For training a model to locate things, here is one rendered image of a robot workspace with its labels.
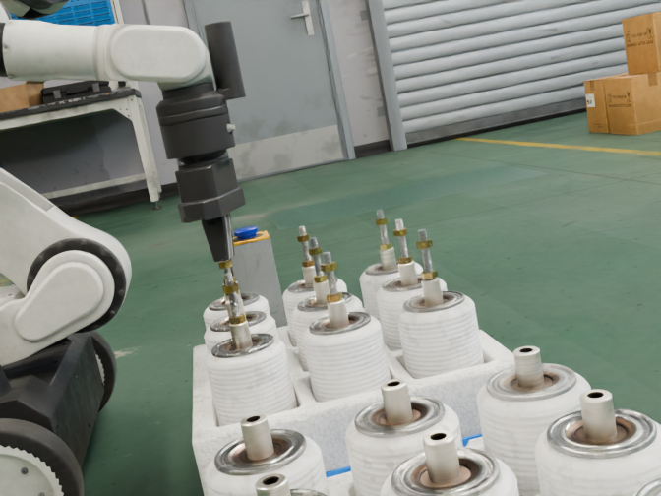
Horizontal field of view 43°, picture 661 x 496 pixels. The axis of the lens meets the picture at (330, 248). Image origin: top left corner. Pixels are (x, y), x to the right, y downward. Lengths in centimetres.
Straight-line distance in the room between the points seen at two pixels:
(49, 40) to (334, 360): 51
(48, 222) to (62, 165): 487
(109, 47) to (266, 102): 510
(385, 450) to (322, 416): 29
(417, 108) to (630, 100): 204
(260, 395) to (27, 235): 49
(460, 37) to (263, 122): 158
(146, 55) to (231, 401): 41
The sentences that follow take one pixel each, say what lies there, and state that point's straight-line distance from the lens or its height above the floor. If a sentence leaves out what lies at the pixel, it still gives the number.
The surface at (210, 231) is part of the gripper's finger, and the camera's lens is 108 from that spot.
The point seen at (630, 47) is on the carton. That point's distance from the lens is 492.
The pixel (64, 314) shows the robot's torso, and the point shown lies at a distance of 127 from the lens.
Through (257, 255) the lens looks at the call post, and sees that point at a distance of 135.
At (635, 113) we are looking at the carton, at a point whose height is 11.
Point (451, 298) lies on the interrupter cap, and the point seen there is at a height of 25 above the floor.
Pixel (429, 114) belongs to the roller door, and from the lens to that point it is 629.
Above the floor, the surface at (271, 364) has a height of 23.
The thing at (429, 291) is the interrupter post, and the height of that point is 27.
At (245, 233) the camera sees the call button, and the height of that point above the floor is 32.
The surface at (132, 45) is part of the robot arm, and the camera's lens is 103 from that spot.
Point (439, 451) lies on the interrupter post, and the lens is 58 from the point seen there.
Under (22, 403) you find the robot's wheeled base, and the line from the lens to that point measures 118.
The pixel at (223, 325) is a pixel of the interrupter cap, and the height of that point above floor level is 25.
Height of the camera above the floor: 52
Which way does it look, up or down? 11 degrees down
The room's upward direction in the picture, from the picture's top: 11 degrees counter-clockwise
